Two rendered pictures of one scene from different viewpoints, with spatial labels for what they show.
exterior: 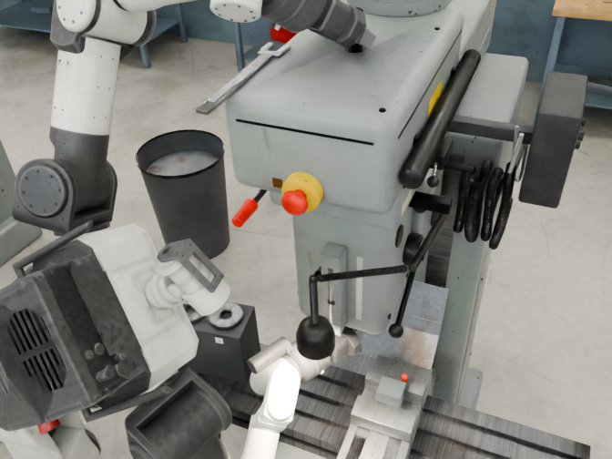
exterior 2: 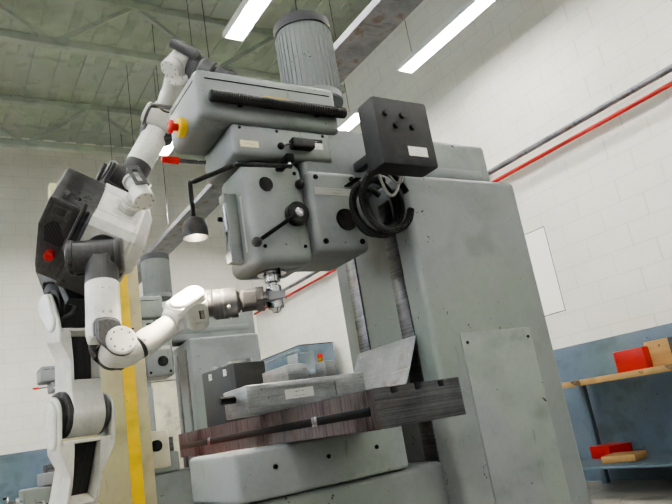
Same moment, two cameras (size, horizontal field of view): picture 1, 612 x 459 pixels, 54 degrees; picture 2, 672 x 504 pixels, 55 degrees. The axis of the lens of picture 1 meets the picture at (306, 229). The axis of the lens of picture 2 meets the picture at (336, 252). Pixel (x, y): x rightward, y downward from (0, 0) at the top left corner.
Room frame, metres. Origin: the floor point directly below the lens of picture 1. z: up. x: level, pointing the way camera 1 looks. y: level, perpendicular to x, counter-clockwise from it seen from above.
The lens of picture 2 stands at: (-0.55, -1.24, 0.85)
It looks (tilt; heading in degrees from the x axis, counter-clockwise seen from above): 15 degrees up; 32
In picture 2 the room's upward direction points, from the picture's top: 10 degrees counter-clockwise
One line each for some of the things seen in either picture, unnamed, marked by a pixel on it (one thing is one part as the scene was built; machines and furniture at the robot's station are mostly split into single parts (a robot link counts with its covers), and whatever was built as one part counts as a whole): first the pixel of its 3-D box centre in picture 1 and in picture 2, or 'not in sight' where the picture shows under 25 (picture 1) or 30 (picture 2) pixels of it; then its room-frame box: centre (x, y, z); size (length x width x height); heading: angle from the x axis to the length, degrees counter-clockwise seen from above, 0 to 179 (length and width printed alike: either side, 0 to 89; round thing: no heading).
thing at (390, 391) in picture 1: (390, 394); (301, 365); (0.89, -0.19, 1.02); 0.06 x 0.05 x 0.06; 66
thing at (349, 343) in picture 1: (323, 345); (243, 302); (0.87, -0.03, 1.23); 0.13 x 0.12 x 0.10; 40
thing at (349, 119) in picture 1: (357, 89); (254, 120); (0.94, -0.10, 1.81); 0.47 x 0.26 x 0.16; 155
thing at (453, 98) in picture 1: (443, 108); (281, 105); (0.90, -0.24, 1.79); 0.45 x 0.04 x 0.04; 155
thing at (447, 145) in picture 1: (434, 161); (294, 145); (0.93, -0.25, 1.66); 0.12 x 0.04 x 0.04; 155
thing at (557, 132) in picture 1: (555, 139); (398, 137); (1.06, -0.53, 1.62); 0.20 x 0.09 x 0.21; 155
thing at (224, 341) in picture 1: (213, 336); (235, 393); (1.12, 0.27, 1.01); 0.22 x 0.12 x 0.20; 73
